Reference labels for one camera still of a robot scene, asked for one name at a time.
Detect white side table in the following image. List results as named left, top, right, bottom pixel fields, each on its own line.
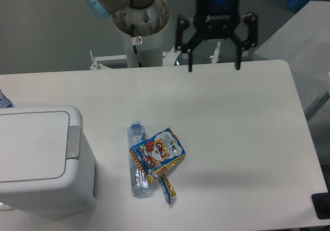
left=253, top=1, right=329, bottom=120

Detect black cable on pedestal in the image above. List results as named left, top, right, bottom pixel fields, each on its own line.
left=130, top=24, right=143, bottom=68

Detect clear plastic water bottle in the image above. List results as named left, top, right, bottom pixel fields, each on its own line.
left=127, top=120, right=152, bottom=197

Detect blue patterned object left edge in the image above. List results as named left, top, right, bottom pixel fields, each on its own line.
left=0, top=90, right=14, bottom=108

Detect blue cartoon snack wrapper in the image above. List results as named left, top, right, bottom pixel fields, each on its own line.
left=129, top=127, right=186, bottom=205

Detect white push-lid trash can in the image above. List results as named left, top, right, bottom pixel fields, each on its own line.
left=1, top=106, right=97, bottom=215

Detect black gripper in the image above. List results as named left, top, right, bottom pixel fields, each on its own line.
left=174, top=0, right=259, bottom=73

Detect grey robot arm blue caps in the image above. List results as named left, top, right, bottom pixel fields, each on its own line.
left=85, top=0, right=258, bottom=70

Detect black clamp at table corner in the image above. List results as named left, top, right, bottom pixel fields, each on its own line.
left=311, top=192, right=329, bottom=220

